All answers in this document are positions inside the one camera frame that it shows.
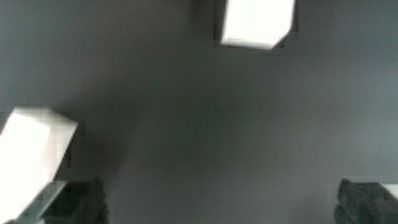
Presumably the white table leg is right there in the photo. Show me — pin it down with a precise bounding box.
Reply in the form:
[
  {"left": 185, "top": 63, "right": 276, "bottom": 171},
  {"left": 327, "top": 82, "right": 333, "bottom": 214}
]
[
  {"left": 0, "top": 107, "right": 78, "bottom": 223},
  {"left": 221, "top": 0, "right": 297, "bottom": 50}
]

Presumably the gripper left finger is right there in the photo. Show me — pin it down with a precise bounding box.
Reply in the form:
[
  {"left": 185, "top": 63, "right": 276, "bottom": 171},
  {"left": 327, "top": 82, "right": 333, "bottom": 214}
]
[{"left": 14, "top": 179, "right": 109, "bottom": 224}]

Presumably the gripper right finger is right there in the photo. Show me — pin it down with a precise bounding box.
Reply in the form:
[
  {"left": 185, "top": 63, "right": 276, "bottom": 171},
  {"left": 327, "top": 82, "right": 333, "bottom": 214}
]
[{"left": 334, "top": 179, "right": 398, "bottom": 224}]

